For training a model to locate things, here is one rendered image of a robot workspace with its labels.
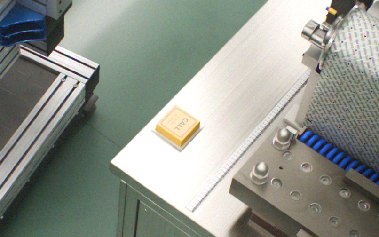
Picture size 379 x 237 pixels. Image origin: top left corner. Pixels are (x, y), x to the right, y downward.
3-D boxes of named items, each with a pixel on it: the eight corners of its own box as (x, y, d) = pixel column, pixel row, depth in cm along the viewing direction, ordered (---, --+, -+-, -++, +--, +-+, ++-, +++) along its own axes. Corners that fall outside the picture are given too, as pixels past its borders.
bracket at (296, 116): (293, 105, 211) (322, 15, 186) (317, 121, 209) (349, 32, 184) (280, 119, 208) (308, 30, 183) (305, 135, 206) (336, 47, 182)
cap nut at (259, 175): (256, 165, 185) (260, 153, 181) (272, 175, 184) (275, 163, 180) (246, 177, 183) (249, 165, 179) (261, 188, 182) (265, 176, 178)
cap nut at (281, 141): (278, 132, 190) (282, 119, 186) (293, 142, 189) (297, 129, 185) (268, 144, 188) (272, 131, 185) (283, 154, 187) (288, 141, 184)
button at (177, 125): (174, 110, 207) (175, 103, 205) (200, 127, 205) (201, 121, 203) (154, 130, 203) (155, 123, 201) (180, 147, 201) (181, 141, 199)
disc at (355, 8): (351, 38, 187) (370, -12, 175) (353, 39, 187) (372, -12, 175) (312, 83, 179) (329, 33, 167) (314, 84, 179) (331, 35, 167)
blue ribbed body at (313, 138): (305, 134, 193) (309, 124, 190) (395, 192, 187) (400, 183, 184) (296, 145, 191) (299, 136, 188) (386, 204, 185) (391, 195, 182)
